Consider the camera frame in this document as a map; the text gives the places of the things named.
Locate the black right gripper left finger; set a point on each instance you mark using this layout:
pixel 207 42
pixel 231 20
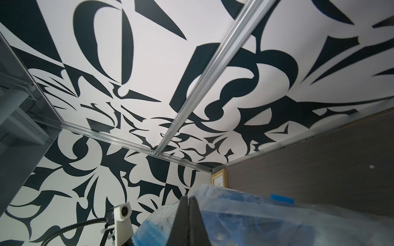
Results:
pixel 179 233

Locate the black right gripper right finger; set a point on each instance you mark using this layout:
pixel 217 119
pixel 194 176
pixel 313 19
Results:
pixel 197 232

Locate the clear plastic vacuum bag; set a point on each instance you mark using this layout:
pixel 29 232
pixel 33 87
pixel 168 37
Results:
pixel 334 226

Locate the wooden picture frame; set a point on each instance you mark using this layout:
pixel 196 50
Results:
pixel 219 178

